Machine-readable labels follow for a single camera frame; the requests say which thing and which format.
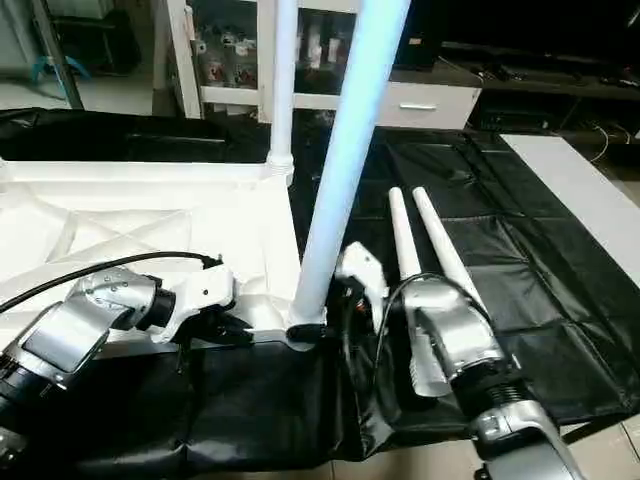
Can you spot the dark low sideboard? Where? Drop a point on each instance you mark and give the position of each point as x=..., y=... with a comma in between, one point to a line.
x=550, y=80

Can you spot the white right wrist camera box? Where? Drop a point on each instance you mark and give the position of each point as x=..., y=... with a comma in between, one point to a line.
x=365, y=275

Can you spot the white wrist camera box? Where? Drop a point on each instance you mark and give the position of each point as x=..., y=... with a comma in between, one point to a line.
x=365, y=275
x=200, y=295

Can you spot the blue floor stand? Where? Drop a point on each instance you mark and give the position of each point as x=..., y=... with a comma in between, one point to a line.
x=58, y=68

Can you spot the white drawer unit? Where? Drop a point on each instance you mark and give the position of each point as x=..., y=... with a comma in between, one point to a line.
x=425, y=103

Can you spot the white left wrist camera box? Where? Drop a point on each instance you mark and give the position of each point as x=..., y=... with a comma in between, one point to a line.
x=200, y=295

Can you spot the white plastic table top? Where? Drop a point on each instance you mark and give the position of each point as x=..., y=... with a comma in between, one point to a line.
x=130, y=210

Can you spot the large black box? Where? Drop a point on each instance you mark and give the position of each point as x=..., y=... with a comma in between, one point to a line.
x=420, y=35

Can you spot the black work mat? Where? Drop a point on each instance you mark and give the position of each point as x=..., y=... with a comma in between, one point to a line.
x=560, y=300

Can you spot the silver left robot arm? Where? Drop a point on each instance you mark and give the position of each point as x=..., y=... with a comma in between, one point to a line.
x=70, y=335

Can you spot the white flat board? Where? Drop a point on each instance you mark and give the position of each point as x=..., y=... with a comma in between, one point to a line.
x=590, y=190

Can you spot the white glass-door cabinet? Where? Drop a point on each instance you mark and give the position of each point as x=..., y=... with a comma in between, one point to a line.
x=230, y=55

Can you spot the white plastic table leg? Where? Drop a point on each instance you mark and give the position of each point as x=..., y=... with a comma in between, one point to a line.
x=350, y=150
x=415, y=300
x=283, y=90
x=445, y=245

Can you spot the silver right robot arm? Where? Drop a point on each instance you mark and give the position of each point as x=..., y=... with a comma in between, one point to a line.
x=480, y=360

